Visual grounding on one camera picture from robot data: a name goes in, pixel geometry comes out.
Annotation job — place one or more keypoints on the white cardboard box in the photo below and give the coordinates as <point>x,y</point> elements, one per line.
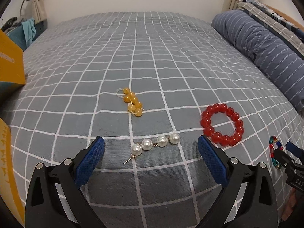
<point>12,77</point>

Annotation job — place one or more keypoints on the beige curtain left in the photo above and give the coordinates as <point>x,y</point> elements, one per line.
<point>38,11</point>

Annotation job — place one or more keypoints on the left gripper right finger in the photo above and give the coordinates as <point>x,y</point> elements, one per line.
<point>215,159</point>

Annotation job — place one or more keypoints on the light blue cloth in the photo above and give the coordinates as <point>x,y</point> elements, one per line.
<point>29,31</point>

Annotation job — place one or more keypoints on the grey checked bed sheet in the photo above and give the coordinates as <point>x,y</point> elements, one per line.
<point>176,66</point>

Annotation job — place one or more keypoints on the yellow bead earring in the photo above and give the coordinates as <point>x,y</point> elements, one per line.
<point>135,107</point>

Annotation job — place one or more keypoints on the blue striped pillow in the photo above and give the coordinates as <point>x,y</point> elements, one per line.
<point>280,64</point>

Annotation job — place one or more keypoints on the teal suitcase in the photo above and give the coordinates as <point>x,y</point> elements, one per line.
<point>17,34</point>

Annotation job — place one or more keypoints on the white pearl earring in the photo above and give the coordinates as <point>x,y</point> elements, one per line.
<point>147,145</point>

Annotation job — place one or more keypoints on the wooden headboard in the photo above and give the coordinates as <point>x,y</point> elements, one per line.
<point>287,17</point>

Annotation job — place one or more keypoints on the grey checked folded quilt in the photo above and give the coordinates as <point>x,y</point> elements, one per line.
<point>276,22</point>

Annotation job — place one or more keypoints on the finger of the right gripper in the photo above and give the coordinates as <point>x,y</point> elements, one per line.
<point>293,149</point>
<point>284,159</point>

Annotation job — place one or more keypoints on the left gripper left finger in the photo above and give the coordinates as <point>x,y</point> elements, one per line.
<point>87,159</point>

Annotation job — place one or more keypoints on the right hand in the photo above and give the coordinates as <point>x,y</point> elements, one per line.
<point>294,198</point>

